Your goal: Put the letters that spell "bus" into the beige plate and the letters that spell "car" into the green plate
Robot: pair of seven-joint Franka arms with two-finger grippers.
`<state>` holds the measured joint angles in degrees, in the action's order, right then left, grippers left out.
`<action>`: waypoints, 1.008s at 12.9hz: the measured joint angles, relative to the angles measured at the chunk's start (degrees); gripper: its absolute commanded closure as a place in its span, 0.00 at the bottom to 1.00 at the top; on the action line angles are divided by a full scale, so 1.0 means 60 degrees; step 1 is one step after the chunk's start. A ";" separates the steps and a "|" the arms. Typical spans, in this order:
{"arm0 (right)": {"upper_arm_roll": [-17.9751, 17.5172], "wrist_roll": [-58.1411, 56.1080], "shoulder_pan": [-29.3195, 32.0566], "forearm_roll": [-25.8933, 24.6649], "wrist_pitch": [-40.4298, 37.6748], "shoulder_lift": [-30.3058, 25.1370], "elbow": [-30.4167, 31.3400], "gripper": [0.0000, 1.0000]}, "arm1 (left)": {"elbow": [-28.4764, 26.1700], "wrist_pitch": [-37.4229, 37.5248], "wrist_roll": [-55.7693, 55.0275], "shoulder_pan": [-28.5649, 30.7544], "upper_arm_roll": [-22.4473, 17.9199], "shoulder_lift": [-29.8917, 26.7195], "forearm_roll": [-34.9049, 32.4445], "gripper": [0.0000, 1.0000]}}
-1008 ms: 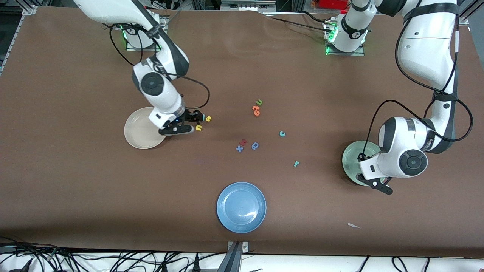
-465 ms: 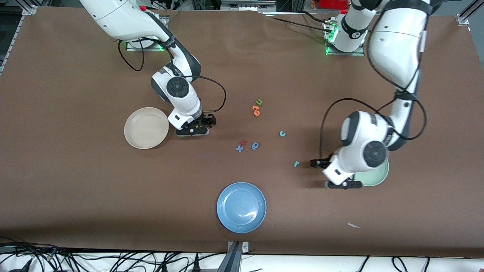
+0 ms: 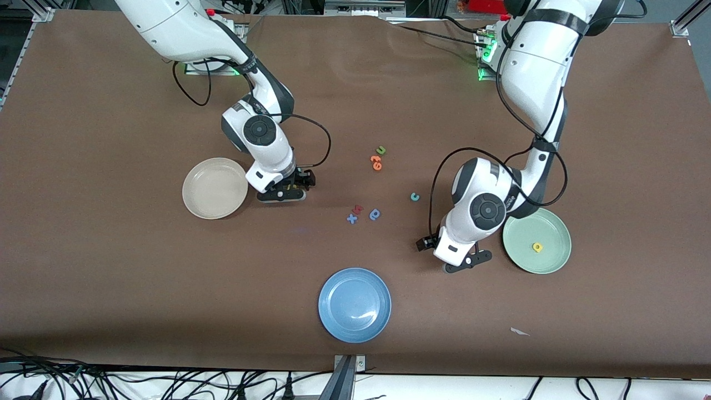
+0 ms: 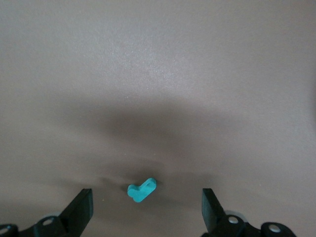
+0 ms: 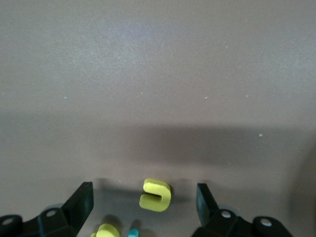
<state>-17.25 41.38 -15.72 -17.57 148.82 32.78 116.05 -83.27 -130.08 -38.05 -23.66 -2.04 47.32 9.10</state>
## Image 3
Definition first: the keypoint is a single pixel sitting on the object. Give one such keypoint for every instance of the grey metal bracket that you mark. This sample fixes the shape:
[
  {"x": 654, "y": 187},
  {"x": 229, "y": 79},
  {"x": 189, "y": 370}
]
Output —
[{"x": 349, "y": 364}]

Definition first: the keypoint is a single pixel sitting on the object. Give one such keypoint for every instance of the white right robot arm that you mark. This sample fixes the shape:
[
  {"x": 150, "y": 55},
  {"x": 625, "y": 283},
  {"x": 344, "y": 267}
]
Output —
[{"x": 178, "y": 28}]

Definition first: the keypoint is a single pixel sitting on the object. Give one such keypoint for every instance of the grey metal box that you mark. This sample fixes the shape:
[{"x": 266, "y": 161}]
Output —
[{"x": 364, "y": 8}]

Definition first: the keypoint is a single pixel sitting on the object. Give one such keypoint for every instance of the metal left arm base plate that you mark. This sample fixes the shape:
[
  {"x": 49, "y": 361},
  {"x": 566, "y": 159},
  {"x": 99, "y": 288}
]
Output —
[{"x": 484, "y": 75}]

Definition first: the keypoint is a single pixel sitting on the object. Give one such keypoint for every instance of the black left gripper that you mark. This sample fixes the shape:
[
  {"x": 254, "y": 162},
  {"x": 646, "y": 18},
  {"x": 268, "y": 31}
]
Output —
[{"x": 428, "y": 243}]

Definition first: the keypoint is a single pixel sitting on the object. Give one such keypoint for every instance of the blue foam letter a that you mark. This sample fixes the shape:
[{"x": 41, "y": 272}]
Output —
[{"x": 371, "y": 215}]

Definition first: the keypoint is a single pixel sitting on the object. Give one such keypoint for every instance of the red box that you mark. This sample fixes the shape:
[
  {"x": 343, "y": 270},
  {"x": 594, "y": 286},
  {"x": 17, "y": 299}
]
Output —
[{"x": 483, "y": 5}]

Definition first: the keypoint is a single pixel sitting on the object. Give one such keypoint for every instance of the brown table cover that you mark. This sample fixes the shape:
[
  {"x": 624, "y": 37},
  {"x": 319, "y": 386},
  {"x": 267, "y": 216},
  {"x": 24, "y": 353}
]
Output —
[{"x": 111, "y": 266}]

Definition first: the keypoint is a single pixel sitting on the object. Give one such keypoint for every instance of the blue plate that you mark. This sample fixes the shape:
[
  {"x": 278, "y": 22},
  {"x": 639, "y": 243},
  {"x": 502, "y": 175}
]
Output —
[{"x": 354, "y": 305}]

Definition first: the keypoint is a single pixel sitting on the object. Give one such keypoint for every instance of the black plug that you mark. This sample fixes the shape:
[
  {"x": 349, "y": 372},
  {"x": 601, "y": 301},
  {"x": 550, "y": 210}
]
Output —
[
  {"x": 288, "y": 389},
  {"x": 30, "y": 393},
  {"x": 240, "y": 393}
]

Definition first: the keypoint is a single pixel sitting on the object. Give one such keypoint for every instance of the white paper scrap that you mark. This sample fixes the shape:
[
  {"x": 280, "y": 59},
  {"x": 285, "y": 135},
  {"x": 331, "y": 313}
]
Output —
[{"x": 517, "y": 331}]

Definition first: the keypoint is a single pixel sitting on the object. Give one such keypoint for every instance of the beige brown plate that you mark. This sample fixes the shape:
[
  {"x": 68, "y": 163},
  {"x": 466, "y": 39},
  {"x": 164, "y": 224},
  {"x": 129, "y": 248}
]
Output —
[{"x": 215, "y": 189}]

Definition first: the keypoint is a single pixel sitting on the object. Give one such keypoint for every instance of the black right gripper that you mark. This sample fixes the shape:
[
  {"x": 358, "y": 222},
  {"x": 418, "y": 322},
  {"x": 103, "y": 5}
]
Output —
[{"x": 301, "y": 178}]

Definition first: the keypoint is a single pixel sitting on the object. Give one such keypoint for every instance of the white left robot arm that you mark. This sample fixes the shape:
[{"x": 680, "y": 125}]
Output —
[{"x": 533, "y": 72}]

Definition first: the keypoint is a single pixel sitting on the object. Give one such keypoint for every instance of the aluminium frame corner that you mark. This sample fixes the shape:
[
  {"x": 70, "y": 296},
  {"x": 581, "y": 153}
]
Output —
[
  {"x": 679, "y": 29},
  {"x": 43, "y": 15}
]

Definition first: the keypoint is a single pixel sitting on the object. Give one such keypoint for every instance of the green plate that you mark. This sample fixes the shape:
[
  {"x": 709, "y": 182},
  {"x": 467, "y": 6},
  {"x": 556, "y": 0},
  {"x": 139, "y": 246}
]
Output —
[{"x": 550, "y": 233}]

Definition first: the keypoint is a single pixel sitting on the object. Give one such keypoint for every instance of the orange foam letter g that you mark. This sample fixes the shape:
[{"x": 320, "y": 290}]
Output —
[{"x": 373, "y": 161}]

